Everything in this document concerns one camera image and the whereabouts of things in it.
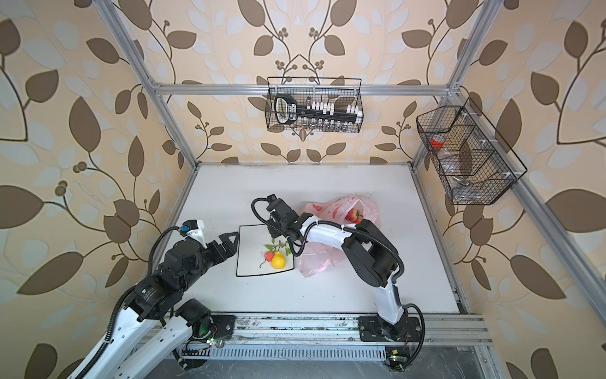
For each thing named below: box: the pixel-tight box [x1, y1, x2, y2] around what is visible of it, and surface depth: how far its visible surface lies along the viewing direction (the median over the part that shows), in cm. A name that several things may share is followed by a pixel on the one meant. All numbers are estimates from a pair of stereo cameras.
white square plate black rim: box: [236, 224, 295, 278], surface depth 89 cm
